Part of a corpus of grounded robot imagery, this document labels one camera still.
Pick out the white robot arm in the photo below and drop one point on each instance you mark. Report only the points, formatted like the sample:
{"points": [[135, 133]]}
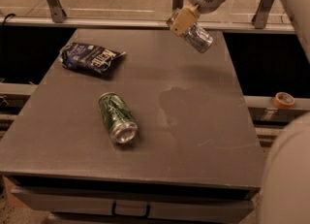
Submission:
{"points": [[285, 193]]}

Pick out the green soda can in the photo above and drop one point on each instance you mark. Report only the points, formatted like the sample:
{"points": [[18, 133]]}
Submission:
{"points": [[117, 118]]}

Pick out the orange tape roll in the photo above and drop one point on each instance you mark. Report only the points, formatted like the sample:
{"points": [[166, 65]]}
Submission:
{"points": [[283, 100]]}

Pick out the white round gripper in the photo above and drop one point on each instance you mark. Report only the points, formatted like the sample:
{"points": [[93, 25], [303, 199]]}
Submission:
{"points": [[185, 18]]}

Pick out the right metal rail bracket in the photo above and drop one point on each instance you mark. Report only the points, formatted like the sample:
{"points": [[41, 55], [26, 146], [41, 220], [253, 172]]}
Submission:
{"points": [[260, 18]]}

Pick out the silver blue redbull can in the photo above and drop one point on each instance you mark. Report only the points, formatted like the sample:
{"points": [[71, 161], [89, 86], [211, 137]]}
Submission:
{"points": [[198, 38]]}

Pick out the grey drawer with black handle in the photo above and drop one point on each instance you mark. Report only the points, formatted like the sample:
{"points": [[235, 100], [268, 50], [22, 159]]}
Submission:
{"points": [[104, 204]]}

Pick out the dark blue chip bag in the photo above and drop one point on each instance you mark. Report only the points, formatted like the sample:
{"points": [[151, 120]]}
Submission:
{"points": [[86, 57]]}

